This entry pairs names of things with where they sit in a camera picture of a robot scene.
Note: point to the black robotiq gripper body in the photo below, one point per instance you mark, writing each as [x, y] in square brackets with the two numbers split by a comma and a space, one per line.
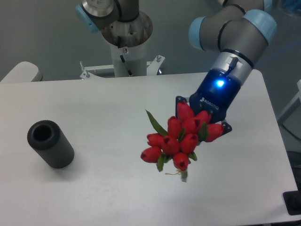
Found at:
[215, 94]

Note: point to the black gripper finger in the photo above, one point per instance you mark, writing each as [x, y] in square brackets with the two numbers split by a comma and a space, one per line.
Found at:
[182, 106]
[210, 132]

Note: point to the red tulip bouquet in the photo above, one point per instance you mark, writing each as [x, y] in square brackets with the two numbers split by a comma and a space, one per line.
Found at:
[177, 143]

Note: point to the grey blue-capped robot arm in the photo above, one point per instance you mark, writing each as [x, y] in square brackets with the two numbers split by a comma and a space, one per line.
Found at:
[240, 32]

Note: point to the dark grey ribbed vase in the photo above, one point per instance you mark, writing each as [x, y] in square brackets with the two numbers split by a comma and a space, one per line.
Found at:
[50, 143]

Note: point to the white furniture at right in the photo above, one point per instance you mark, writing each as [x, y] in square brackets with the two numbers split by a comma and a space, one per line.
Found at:
[292, 106]

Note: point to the black clamp at table edge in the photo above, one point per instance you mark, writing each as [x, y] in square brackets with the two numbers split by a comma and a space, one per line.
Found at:
[293, 202]

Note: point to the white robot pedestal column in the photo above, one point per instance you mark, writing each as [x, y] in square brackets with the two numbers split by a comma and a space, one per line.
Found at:
[128, 40]

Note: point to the white metal base frame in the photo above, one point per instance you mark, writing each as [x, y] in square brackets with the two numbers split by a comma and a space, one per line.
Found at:
[124, 69]

